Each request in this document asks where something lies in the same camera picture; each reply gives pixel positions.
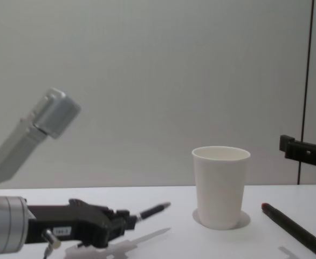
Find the black marker with red ends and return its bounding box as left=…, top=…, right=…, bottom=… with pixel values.
left=260, top=202, right=316, bottom=257

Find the thin cable with silver plug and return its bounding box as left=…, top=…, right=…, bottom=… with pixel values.
left=41, top=228, right=62, bottom=257

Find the white paper cup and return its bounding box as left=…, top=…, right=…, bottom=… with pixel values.
left=191, top=146, right=251, bottom=231

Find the black pen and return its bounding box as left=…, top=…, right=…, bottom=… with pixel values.
left=135, top=202, right=172, bottom=223

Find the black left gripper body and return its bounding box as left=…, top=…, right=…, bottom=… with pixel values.
left=26, top=205, right=105, bottom=247

